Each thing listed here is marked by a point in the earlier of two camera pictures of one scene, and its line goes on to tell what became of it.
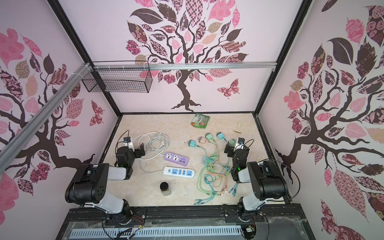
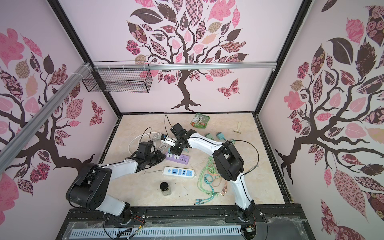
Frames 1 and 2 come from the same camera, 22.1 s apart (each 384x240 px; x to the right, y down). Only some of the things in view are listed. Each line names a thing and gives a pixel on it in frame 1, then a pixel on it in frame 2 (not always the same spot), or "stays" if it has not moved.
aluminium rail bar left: (9, 149) stays
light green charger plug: (209, 136) stays
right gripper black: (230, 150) to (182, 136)
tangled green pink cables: (212, 178) stays
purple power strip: (176, 158) stays
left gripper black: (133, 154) to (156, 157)
